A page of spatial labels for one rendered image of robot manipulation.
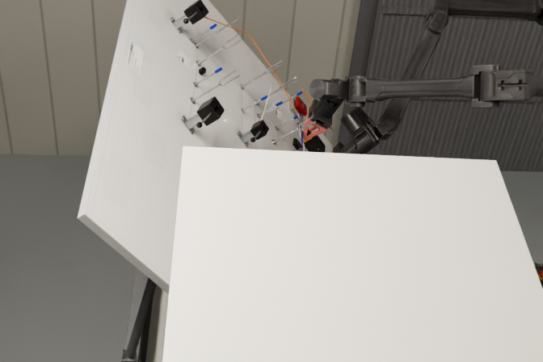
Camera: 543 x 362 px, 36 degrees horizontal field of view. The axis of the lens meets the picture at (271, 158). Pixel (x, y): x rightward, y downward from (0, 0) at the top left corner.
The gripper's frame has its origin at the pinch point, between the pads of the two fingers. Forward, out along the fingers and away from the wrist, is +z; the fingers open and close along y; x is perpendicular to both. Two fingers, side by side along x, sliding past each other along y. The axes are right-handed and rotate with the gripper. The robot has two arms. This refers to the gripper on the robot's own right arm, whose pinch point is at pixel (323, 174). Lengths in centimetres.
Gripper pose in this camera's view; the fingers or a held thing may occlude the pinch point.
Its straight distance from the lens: 252.9
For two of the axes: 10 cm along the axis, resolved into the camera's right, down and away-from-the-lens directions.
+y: -1.1, 4.8, -8.7
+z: -7.1, 5.7, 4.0
